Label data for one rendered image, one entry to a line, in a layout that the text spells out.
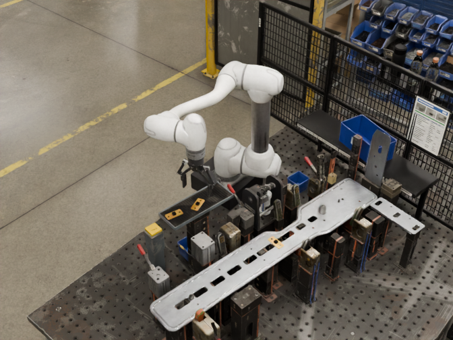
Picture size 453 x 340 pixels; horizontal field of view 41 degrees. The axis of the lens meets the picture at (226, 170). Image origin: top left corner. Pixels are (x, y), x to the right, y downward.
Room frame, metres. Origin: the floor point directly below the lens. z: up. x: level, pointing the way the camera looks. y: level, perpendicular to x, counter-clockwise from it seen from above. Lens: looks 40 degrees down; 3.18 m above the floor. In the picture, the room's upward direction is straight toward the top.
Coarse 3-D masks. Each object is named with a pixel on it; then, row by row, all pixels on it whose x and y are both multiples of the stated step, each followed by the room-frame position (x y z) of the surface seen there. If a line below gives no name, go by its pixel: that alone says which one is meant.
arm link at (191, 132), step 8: (184, 120) 2.16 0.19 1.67; (192, 120) 2.14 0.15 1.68; (200, 120) 2.15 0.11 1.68; (176, 128) 2.15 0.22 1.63; (184, 128) 2.13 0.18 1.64; (192, 128) 2.11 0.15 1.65; (200, 128) 2.12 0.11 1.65; (176, 136) 2.13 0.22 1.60; (184, 136) 2.12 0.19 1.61; (192, 136) 2.11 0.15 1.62; (200, 136) 2.12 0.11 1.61; (184, 144) 2.12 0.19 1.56; (192, 144) 2.11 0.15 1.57; (200, 144) 2.12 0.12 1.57
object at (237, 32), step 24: (216, 0) 5.31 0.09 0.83; (240, 0) 5.13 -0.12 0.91; (264, 0) 4.95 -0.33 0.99; (288, 0) 4.77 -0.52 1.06; (312, 0) 4.61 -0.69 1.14; (216, 24) 5.31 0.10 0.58; (240, 24) 5.12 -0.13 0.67; (216, 48) 5.31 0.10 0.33; (240, 48) 5.12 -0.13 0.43; (288, 48) 4.77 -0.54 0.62; (312, 48) 4.56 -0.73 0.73; (216, 72) 5.39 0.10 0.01; (312, 72) 4.55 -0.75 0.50; (312, 96) 4.55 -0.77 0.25
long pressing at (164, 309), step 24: (336, 192) 2.43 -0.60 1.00; (360, 192) 2.43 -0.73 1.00; (312, 216) 2.25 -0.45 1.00; (336, 216) 2.25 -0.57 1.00; (264, 240) 2.07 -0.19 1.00; (288, 240) 2.07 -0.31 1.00; (216, 264) 1.91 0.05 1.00; (240, 264) 1.91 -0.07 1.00; (264, 264) 1.91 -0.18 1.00; (192, 288) 1.77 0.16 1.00; (216, 288) 1.77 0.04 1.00; (168, 312) 1.63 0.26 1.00; (192, 312) 1.63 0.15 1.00
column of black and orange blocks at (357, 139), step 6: (354, 138) 2.67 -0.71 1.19; (360, 138) 2.66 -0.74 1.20; (354, 144) 2.67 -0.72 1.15; (360, 144) 2.66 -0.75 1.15; (354, 150) 2.66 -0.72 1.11; (360, 150) 2.67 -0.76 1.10; (354, 156) 2.66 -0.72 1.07; (354, 162) 2.66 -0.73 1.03; (354, 168) 2.65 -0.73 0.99; (348, 174) 2.67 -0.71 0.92; (354, 174) 2.66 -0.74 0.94; (354, 180) 2.67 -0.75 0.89
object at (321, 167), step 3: (318, 156) 2.48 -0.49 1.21; (321, 156) 2.48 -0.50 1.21; (318, 159) 2.47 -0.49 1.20; (321, 159) 2.47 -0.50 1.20; (324, 159) 2.45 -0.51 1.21; (318, 162) 2.46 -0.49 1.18; (321, 162) 2.48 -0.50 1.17; (324, 162) 2.45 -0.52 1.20; (318, 165) 2.46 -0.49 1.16; (321, 165) 2.48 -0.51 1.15; (318, 168) 2.46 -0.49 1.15; (321, 168) 2.47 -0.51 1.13; (318, 171) 2.46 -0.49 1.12; (321, 171) 2.47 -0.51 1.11; (318, 174) 2.46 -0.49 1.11; (321, 174) 2.47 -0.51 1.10; (318, 177) 2.45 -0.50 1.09
